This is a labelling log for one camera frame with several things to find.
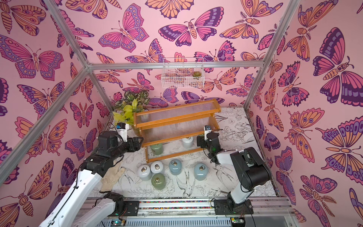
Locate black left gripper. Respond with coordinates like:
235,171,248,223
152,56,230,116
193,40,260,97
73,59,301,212
111,136,144,161

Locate white canister bottom shelf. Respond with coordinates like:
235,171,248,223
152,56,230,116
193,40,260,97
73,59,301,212
182,137,194,149

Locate blue canister shelf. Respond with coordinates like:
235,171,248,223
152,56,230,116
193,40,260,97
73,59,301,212
194,163,209,181
169,159,182,176

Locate white tea canister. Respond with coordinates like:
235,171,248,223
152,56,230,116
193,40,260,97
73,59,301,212
150,161,164,174
137,165,153,181

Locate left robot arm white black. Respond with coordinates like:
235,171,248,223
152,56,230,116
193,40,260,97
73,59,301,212
40,131,144,227

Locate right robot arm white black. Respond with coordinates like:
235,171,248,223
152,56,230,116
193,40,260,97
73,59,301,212
197,131,271,209

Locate wooden three-tier shelf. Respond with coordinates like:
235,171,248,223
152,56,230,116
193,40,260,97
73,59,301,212
134,99,221,163

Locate beige work glove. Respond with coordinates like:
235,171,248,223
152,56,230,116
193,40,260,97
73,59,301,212
100,162,126,193

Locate glass vase with green plant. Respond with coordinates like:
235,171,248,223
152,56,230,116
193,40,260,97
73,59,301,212
112,90,150,125

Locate small green succulent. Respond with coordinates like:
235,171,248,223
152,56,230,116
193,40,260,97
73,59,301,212
192,72,202,78

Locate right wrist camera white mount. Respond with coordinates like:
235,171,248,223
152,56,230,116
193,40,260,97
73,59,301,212
204,125,212,141

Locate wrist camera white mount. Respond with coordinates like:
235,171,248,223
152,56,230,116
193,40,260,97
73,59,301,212
116,123,129,142
204,125,212,141

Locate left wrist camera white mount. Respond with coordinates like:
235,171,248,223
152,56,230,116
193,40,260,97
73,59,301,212
116,123,129,142

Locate white wire wall basket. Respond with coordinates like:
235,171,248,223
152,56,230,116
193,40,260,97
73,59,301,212
160,57,205,89

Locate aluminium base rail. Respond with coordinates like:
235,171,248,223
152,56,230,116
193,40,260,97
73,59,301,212
82,197,293,227

